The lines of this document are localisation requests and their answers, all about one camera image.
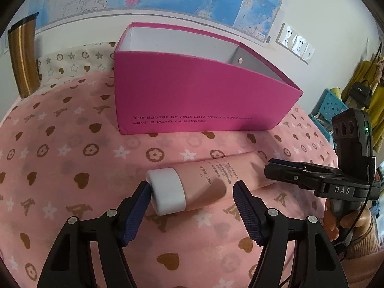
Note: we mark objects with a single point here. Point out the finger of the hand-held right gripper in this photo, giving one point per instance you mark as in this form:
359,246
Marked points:
291,177
288,163

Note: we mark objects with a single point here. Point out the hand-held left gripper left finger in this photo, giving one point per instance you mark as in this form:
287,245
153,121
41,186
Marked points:
136,216

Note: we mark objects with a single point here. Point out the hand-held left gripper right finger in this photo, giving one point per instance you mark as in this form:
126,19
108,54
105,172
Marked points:
247,213

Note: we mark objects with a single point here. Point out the pink tube with white cap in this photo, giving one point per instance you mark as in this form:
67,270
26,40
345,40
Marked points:
216,183

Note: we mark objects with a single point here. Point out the pink cardboard box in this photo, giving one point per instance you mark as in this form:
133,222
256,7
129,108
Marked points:
195,96

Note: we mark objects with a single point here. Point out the small black shoulder bag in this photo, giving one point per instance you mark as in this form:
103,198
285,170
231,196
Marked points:
360,91

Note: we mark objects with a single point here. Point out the person's right hand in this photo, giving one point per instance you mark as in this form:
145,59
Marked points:
330,223

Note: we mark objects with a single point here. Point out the blue perforated plastic basket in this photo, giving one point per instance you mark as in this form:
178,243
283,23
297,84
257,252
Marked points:
330,108

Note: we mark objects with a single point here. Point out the yellow hanging clothing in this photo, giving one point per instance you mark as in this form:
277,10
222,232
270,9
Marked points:
375,102

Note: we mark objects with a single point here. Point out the white star-printed cloth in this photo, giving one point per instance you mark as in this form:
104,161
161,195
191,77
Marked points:
75,60

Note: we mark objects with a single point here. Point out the gold metal tumbler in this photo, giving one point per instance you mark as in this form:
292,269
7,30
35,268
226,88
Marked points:
22,57

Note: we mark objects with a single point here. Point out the white wall switch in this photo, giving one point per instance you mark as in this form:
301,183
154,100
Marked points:
308,54

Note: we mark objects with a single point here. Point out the white wall socket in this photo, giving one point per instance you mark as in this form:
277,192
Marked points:
298,46
285,36

